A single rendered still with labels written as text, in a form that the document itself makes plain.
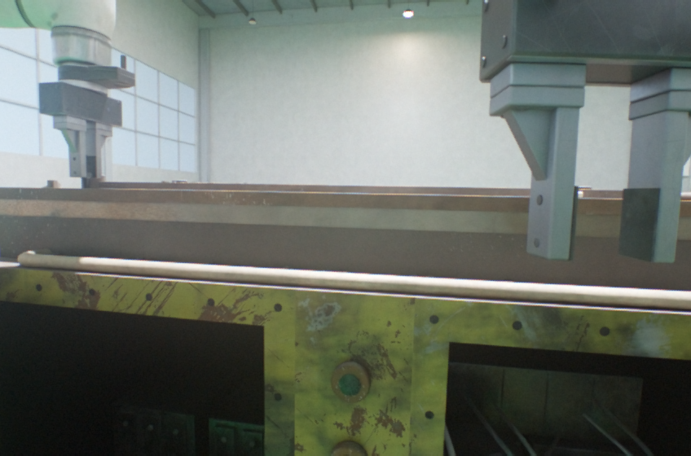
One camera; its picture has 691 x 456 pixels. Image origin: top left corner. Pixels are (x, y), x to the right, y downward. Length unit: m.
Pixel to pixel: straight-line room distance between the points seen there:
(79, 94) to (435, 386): 0.73
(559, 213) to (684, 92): 0.09
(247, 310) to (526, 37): 0.46
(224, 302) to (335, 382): 0.19
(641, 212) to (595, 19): 0.11
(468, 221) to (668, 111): 0.35
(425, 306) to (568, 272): 0.21
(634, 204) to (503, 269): 0.33
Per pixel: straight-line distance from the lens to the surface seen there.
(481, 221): 0.57
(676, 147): 0.26
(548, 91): 0.23
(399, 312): 0.50
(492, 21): 0.25
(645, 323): 0.57
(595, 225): 0.61
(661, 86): 0.27
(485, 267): 0.57
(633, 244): 0.27
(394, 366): 0.53
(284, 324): 0.54
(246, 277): 0.55
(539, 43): 0.22
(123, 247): 0.75
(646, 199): 0.26
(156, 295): 0.62
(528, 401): 0.91
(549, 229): 0.23
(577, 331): 0.55
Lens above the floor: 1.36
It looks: 5 degrees down
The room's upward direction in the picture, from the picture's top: 1 degrees clockwise
